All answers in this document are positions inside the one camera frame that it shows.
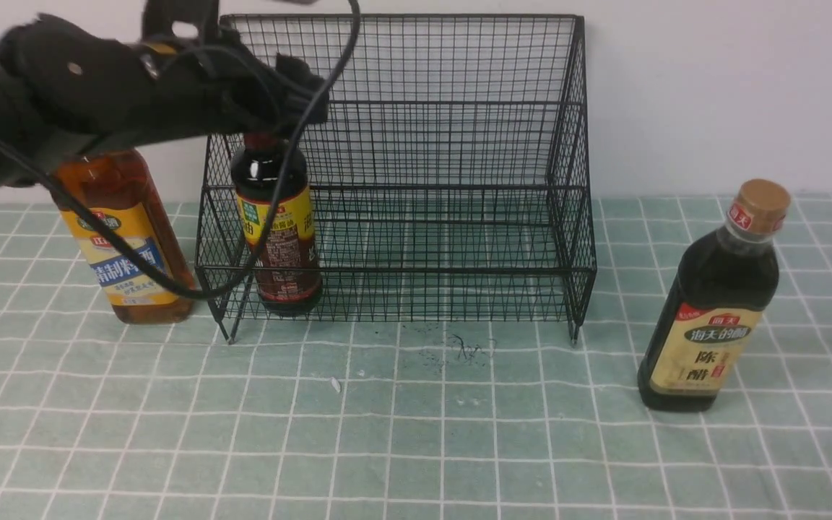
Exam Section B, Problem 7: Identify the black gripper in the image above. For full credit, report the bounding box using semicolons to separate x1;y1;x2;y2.
141;1;329;137

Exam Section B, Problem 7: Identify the dark soy sauce bottle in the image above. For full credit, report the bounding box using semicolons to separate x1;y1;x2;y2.
229;132;324;317

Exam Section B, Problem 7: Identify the amber cooking wine bottle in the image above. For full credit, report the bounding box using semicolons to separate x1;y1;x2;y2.
51;148;197;325

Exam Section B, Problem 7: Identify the black vinegar bottle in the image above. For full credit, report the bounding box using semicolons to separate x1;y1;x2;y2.
637;178;792;412

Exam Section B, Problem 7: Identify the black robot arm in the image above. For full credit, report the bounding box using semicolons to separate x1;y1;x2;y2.
0;1;329;173

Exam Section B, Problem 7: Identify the green checkered tablecloth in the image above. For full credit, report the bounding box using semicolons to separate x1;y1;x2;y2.
0;194;832;519

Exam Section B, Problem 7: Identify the black cable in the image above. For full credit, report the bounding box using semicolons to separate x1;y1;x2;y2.
0;0;361;301

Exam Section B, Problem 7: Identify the black wire mesh rack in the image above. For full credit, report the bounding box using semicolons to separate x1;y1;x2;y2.
194;14;597;345

